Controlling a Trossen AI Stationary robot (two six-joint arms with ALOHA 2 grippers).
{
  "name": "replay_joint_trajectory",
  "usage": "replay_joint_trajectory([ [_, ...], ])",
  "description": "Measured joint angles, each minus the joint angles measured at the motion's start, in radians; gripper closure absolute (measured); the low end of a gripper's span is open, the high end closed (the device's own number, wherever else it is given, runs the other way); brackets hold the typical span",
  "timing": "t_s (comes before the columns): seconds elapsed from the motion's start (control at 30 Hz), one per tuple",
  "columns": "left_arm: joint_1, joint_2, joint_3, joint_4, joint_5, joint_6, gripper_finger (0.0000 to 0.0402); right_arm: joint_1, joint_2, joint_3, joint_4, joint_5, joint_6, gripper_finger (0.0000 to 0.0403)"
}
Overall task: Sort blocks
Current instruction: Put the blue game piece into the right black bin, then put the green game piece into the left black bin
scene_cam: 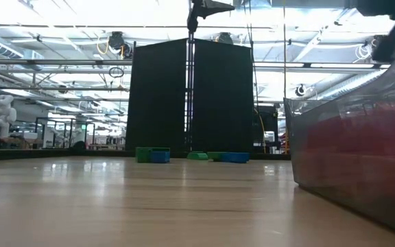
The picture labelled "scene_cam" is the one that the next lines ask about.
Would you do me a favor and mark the black folding partition screen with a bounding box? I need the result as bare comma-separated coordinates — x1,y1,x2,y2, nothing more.
125,30,255,154

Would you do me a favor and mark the black equipment box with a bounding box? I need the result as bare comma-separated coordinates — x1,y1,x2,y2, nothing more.
254,105,279,154

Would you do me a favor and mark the red background equipment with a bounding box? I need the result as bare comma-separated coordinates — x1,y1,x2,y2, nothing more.
278,130,289,154

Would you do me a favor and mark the clear plastic bin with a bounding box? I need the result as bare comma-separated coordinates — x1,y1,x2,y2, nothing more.
283,13,395,237

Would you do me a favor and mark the black ceiling cable reel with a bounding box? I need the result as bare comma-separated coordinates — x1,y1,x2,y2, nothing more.
215,32,235,45
96,32,133,60

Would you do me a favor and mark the black hanging cable loop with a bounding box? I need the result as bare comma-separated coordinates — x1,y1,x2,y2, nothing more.
108,67,125,79

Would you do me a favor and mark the grey ceiling rail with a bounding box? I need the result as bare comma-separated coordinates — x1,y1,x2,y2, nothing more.
0,58,133,66

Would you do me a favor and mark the black background workstation frame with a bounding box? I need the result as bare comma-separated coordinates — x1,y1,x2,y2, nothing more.
34,116,95,149

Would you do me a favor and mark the black aluminium table frame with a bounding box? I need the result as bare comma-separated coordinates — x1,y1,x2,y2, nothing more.
0,149,291,163

